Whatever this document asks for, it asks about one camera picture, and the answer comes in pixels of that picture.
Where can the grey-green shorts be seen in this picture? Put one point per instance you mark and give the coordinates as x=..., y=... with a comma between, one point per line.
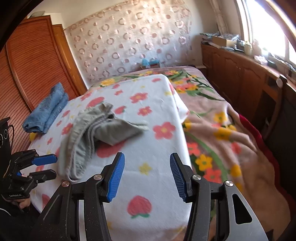
x=92, y=125

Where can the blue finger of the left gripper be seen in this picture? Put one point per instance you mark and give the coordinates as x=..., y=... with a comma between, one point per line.
x=42, y=176
x=44, y=160

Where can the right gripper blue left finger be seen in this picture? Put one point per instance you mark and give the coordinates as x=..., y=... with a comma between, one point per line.
x=59, y=219

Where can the white cup on cabinet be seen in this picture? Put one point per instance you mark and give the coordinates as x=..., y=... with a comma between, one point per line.
x=248, y=49

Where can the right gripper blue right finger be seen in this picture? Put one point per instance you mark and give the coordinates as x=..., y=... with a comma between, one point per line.
x=235, y=218

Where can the white floral bed sheet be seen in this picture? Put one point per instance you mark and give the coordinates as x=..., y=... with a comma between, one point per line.
x=147, y=205

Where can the wooden window frame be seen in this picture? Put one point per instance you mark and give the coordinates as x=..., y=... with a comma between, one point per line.
x=259, y=25

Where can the folded blue jeans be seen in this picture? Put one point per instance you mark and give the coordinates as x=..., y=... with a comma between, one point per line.
x=43, y=116

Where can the wooden louvered wardrobe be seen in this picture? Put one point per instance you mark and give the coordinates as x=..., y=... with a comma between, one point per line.
x=35, y=58

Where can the long wooden cabinet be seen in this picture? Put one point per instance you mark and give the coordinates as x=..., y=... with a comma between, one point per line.
x=254, y=91

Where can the cardboard box on cabinet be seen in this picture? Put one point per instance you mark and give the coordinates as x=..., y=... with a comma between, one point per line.
x=223, y=42

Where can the yellow plush toy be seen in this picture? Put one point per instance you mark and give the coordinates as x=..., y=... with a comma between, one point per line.
x=32, y=136

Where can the person's left hand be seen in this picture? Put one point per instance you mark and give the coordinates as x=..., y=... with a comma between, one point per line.
x=21, y=203

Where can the pink floral blanket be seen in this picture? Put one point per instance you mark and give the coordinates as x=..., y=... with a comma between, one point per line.
x=223, y=144

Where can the pink figurine on cabinet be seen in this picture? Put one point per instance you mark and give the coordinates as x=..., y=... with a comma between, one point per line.
x=256, y=50

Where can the blue toy at headboard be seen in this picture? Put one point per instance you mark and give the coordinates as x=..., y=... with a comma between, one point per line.
x=153, y=63

